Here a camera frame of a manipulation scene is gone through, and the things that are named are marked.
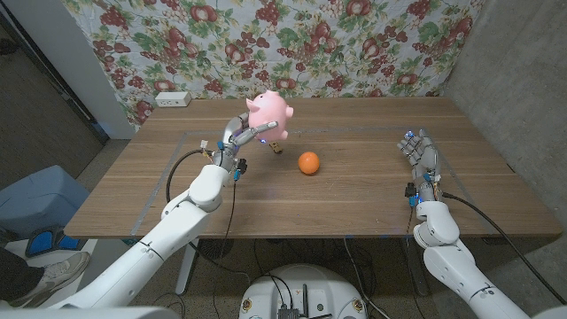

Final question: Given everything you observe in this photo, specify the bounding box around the white robot torso edge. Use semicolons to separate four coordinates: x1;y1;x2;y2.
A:
0;307;181;319

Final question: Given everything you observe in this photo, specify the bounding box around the fruit print backdrop cloth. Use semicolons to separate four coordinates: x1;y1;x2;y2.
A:
61;0;486;132

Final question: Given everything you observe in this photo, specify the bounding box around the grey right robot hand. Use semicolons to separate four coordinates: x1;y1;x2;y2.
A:
397;129;444;204

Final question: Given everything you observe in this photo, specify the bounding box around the blue and black foot pedal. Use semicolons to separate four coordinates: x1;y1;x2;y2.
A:
25;224;83;259

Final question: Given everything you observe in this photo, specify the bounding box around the pink plastic piggy bank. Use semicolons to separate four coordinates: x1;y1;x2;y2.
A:
245;89;294;143

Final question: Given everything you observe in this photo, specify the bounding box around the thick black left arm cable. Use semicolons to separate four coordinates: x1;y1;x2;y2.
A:
166;149;252;289

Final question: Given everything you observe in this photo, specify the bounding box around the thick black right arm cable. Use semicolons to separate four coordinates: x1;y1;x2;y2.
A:
442;191;567;305

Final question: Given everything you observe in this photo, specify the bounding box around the thin black right camera cable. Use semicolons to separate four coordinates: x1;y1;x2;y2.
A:
403;204;416;262

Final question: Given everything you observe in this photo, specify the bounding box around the round black floor fan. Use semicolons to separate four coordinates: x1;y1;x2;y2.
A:
197;237;235;261

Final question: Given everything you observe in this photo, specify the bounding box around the grey-blue plastic bin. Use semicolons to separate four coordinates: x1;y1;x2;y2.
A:
0;165;90;240

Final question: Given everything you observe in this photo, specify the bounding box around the grey floor cable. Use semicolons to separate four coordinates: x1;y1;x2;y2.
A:
343;237;393;319

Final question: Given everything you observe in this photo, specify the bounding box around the grey tape outline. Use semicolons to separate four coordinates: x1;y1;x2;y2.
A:
130;126;493;236

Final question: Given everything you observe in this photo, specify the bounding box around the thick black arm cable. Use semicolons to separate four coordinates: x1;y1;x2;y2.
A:
166;149;252;289
442;191;567;305

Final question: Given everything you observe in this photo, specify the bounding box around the person's leg in dark trousers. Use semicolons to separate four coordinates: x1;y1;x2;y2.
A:
0;247;45;302

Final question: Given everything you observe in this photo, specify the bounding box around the orange fruit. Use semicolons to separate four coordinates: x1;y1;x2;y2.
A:
297;151;321;175

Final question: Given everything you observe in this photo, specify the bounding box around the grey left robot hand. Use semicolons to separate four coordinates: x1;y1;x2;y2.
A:
212;112;279;172

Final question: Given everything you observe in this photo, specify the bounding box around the grey sneaker of person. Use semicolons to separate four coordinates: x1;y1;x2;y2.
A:
8;251;92;307

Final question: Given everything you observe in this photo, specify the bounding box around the white power strip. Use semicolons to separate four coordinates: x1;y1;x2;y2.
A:
154;90;192;108

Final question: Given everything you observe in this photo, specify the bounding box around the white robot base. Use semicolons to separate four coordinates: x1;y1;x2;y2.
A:
237;263;368;319

